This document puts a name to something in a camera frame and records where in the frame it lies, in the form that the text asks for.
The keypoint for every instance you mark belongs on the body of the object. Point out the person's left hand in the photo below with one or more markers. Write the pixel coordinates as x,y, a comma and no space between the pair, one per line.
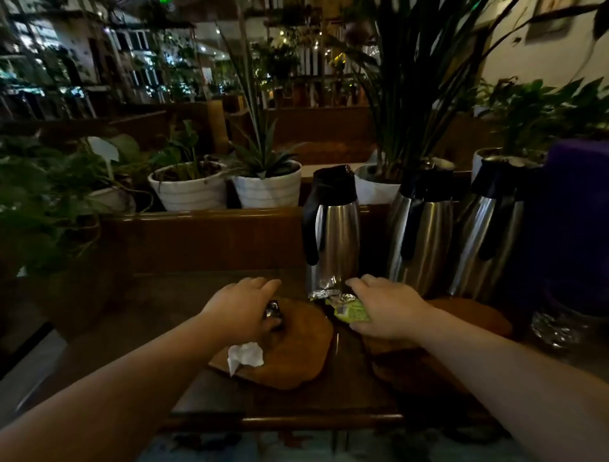
238,309

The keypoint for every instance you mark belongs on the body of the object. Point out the person's right hand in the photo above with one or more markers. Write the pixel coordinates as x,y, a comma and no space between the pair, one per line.
395,309

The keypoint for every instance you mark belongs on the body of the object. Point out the small dark shiny object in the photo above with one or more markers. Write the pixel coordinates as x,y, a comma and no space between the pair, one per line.
273,309

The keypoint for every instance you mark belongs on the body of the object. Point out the green yellow wrapper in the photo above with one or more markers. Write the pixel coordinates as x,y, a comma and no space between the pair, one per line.
349,311

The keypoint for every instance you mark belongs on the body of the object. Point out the white tissue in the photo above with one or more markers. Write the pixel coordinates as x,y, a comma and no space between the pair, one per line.
245,356

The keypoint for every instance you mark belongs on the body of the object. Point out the light rimmed wooden tray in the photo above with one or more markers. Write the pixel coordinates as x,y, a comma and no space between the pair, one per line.
295,352

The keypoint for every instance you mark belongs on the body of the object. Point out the clear drinking glass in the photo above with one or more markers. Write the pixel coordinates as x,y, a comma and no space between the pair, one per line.
556,333

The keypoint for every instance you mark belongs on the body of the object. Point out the person's left forearm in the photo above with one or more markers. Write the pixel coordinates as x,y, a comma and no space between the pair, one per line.
119,395

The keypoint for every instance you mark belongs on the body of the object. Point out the person's right forearm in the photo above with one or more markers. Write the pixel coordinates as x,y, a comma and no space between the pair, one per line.
499,381

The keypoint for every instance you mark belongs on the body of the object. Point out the dark wooden countertop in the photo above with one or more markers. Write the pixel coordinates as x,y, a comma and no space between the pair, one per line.
142,309

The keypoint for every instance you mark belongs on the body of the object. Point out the steel thermos jug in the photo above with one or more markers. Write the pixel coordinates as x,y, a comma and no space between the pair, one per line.
480,238
338,238
428,238

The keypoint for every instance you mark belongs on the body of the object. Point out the plain white pot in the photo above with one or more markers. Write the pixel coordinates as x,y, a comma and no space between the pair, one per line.
373,190

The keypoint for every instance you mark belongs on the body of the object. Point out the wide white striped pot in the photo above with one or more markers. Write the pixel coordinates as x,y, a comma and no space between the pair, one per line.
190,192

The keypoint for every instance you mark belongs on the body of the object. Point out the spiky aloe plant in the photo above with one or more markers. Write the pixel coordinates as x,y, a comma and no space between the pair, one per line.
259,157

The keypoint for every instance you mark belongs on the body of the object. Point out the pale round pot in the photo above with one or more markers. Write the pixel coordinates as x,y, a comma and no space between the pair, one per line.
112,202

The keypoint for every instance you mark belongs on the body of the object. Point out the small white pot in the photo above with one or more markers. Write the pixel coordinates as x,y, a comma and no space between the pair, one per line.
480,162

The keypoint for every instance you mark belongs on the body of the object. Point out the small broad-leaf plant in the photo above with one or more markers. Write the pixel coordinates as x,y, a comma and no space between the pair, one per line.
183,147

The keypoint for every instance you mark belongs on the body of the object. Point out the wooden booth partition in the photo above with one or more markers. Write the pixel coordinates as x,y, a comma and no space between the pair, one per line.
328,126

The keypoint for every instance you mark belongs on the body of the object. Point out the purple cloth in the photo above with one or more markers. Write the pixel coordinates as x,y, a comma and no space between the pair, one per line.
571,214

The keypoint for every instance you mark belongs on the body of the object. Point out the tall long-leaf plant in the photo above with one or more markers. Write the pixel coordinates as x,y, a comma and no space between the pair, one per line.
409,95

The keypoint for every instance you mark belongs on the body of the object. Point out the trailing green vine plant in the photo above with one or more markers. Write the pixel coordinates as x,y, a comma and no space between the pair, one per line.
43,190

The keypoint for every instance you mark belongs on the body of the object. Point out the bushy green leafy plant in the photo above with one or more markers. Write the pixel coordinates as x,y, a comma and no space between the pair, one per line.
537,114

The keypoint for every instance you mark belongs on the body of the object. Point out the framed wall picture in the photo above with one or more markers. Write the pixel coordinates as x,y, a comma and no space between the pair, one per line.
552,16

